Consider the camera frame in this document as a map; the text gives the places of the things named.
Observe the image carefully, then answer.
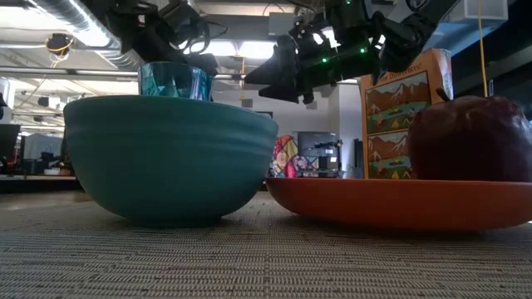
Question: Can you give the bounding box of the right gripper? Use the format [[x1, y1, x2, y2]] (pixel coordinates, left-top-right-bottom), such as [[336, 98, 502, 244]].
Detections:
[[243, 14, 382, 104]]

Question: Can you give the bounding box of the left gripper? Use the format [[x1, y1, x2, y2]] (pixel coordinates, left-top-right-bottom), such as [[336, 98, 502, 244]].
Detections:
[[160, 2, 219, 77]]

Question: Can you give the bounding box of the orange cereal box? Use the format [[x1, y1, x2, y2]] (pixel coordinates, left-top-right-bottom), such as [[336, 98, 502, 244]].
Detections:
[[359, 48, 455, 180]]

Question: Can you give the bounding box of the dark red apple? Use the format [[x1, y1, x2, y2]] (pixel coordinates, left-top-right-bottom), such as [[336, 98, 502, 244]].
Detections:
[[406, 87, 532, 183]]

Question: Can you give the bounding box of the colourful patterned cloth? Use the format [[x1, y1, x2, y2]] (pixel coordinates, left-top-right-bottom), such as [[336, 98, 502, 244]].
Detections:
[[268, 135, 301, 179]]

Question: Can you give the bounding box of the teal bowl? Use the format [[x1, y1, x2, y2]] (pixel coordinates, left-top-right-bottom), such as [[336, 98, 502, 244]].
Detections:
[[62, 95, 280, 228]]

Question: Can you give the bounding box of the long ceiling light strip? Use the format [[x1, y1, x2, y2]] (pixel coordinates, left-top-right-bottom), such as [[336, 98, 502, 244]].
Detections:
[[0, 67, 250, 86]]

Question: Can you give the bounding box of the orange plate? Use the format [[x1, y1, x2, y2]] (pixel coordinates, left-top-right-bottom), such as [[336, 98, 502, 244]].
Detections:
[[264, 177, 532, 233]]

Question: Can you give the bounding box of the grey box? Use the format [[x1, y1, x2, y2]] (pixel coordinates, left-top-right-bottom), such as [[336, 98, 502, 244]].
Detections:
[[22, 132, 64, 161]]

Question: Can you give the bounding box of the grey woven placemat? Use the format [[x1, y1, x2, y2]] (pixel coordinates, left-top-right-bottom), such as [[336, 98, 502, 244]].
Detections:
[[0, 198, 532, 299]]

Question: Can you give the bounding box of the wooden desk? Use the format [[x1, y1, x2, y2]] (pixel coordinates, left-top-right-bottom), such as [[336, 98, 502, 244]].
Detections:
[[0, 174, 82, 194]]

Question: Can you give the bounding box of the white ceiling unit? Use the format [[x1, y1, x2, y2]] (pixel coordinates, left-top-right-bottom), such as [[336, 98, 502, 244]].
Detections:
[[455, 0, 509, 24]]

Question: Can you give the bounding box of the dark monitor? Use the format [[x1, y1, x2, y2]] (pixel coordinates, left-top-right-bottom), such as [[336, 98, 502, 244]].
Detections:
[[0, 123, 21, 168]]

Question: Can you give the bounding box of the silver ventilation duct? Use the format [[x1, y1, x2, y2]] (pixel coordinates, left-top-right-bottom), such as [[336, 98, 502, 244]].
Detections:
[[24, 0, 146, 71]]

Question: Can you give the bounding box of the black yellow cable reel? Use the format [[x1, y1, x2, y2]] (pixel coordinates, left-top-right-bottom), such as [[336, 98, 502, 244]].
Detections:
[[44, 32, 75, 57]]

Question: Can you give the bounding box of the yellow power cord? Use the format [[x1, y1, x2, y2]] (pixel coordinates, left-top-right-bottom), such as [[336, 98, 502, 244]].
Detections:
[[476, 0, 490, 99]]

